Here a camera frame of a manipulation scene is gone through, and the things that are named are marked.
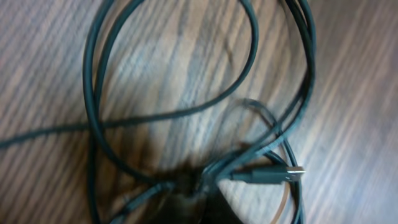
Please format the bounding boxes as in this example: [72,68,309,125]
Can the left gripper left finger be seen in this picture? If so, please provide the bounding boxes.
[149,182,202,224]

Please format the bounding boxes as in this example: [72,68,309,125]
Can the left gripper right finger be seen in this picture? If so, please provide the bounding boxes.
[203,187,243,224]

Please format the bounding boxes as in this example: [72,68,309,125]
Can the thick black usb cable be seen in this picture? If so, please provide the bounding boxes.
[0,0,317,224]

